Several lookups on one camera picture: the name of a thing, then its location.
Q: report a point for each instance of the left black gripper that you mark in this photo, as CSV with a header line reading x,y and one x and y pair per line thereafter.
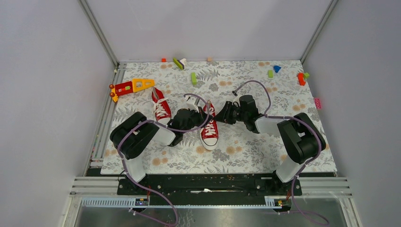
x,y
202,117

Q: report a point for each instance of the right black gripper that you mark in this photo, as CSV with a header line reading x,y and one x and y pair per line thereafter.
x,y
224,115

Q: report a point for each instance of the red sneaker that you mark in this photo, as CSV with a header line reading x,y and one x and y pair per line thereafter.
x,y
209,133
161,109

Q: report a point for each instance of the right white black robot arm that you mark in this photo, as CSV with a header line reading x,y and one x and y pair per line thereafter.
x,y
301,139

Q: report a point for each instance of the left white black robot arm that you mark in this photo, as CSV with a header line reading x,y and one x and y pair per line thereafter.
x,y
132,136

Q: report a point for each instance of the floral patterned mat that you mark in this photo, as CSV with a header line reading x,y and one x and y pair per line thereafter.
x,y
238,150

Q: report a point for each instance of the green block near centre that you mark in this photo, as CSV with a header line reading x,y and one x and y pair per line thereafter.
x,y
193,78

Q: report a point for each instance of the green purple white block stack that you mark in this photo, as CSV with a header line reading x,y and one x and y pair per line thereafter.
x,y
181,64

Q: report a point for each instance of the blue triangular block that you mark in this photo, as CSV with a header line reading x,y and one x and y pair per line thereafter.
x,y
276,68

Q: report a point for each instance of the orange block right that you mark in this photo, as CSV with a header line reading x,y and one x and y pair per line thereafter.
x,y
301,79

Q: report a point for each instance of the red yellow toy block assembly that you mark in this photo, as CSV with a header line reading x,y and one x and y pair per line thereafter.
x,y
132,86

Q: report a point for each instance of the pink block at edge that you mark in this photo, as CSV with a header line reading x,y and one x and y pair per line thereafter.
x,y
318,103

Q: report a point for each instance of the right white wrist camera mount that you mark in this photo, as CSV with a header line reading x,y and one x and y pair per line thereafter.
x,y
236,98

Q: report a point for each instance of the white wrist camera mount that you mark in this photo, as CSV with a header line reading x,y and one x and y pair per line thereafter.
x,y
192,103
236,98

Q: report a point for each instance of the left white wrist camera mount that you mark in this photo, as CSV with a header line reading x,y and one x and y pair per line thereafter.
x,y
192,103

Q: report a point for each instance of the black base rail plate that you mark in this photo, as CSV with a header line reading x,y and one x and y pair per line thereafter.
x,y
210,189

